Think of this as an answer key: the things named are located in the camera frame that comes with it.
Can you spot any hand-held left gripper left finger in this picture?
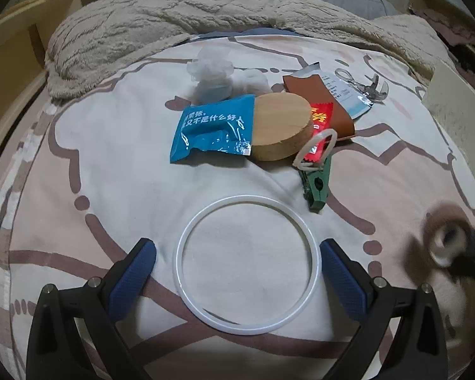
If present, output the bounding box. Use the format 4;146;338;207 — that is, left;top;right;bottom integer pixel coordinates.
26;237;157;380

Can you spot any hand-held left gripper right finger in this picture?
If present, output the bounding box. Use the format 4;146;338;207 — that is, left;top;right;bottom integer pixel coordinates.
320;238;448;380

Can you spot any brown tape roll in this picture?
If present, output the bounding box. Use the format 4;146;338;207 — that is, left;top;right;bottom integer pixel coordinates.
408;201;475;268

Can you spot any white silicone ring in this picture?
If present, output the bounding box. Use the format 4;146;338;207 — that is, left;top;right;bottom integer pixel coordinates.
173;195;323;334

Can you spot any white cardboard storage box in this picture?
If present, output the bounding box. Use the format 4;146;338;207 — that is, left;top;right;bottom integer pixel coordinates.
421;60;475;181

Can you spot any pink bear print bed sheet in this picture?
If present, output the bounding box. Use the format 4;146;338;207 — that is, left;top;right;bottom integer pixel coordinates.
0;34;475;380

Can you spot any green clip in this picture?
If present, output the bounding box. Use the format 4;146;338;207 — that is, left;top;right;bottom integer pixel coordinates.
299;154;333;212

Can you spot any round wooden block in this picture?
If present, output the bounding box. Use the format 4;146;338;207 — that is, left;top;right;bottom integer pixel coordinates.
250;93;314;162

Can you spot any red sachet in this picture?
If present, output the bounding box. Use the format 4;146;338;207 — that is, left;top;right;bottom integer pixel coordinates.
301;103;335;165

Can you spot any blue snack packet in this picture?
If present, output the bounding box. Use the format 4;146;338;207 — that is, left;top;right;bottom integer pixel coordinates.
169;95;256;164

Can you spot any dark clothes pile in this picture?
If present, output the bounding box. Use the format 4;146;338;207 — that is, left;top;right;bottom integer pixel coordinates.
447;40;475;88

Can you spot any white and blue packet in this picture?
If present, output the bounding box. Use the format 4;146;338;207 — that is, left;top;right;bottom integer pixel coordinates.
301;62;375;119

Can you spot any brown leather piece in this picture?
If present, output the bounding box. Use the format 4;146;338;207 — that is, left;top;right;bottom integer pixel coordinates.
283;73;356;143

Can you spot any pink clothes pile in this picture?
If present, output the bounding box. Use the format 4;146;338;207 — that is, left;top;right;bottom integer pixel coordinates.
409;6;475;48

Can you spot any white cotton wad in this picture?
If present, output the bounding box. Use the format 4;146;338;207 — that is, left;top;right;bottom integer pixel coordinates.
239;67;270;95

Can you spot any light wooden shelf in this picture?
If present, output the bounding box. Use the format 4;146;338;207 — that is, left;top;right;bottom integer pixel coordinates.
0;0;111;159

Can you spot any beige fuzzy blanket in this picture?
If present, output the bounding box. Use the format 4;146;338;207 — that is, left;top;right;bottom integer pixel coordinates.
43;0;452;105

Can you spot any blue bed sheet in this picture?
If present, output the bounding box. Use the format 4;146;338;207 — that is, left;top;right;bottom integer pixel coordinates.
174;28;297;45

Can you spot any cream cord loop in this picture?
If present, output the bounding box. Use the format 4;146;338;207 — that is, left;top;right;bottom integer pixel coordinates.
293;129;338;172

